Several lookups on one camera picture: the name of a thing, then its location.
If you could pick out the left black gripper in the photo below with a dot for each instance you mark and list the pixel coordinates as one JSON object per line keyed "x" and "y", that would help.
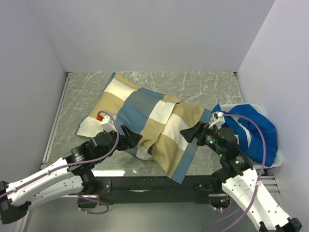
{"x": 130, "y": 140}

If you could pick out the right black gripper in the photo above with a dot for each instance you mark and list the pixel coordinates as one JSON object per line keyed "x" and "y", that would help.
{"x": 198, "y": 132}

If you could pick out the blue beige patchwork pillowcase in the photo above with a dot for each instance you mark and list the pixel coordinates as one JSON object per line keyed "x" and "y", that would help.
{"x": 157, "y": 117}

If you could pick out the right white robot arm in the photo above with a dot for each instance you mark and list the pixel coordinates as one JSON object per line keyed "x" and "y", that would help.
{"x": 238, "y": 179}

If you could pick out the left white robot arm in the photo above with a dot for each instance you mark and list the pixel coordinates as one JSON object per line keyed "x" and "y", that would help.
{"x": 70, "y": 174}

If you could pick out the blue cloth in basket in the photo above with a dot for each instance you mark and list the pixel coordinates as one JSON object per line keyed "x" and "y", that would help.
{"x": 256, "y": 130}

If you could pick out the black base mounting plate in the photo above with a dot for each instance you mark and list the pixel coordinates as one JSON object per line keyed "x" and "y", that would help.
{"x": 200, "y": 189}

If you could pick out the white plastic basket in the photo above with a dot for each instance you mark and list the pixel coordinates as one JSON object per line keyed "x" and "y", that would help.
{"x": 277, "y": 159}

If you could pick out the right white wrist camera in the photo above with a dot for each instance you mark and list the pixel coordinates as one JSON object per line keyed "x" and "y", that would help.
{"x": 218, "y": 120}

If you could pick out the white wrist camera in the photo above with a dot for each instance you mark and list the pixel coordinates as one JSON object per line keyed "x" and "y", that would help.
{"x": 106, "y": 122}
{"x": 218, "y": 120}

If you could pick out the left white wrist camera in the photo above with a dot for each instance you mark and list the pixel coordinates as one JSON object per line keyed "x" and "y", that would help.
{"x": 106, "y": 122}

